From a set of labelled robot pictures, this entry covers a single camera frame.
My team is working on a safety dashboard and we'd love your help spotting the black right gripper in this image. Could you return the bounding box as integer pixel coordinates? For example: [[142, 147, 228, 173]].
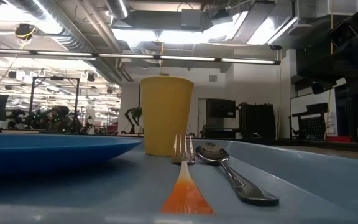
[[296, 46, 358, 94]]

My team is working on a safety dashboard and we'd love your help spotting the black spoon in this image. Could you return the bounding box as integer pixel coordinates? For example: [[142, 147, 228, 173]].
[[194, 142, 280, 207]]

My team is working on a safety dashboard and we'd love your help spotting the yellow plastic cup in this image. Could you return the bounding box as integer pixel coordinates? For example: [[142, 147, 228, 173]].
[[139, 76, 195, 157]]

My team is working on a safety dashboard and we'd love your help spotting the clear fork with orange handle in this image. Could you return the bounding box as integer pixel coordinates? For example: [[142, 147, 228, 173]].
[[160, 134, 214, 215]]

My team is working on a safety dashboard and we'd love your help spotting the blue round plate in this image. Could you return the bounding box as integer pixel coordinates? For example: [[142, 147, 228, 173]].
[[0, 133, 144, 175]]

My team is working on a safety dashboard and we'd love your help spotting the blue plastic tray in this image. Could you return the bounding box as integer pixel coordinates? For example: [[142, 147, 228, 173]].
[[0, 139, 358, 224]]

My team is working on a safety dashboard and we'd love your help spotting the white board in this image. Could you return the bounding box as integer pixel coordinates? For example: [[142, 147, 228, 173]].
[[290, 90, 338, 137]]

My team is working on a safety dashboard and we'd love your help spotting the black mesh cart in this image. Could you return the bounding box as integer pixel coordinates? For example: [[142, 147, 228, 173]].
[[289, 102, 329, 141]]

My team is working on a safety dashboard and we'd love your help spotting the black cabinet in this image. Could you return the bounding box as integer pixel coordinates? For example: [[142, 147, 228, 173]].
[[239, 102, 277, 141]]

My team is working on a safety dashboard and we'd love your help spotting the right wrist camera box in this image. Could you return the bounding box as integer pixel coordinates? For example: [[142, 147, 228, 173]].
[[328, 21, 358, 48]]

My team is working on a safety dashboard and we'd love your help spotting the black wall screen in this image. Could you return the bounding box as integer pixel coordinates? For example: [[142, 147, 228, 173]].
[[206, 98, 237, 119]]

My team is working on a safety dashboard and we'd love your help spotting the black gantry frame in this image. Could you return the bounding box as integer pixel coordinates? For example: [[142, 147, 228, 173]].
[[29, 76, 81, 133]]

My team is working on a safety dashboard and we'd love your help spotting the hanging cable reel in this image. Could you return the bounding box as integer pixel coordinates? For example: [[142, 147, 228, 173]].
[[14, 23, 37, 42]]

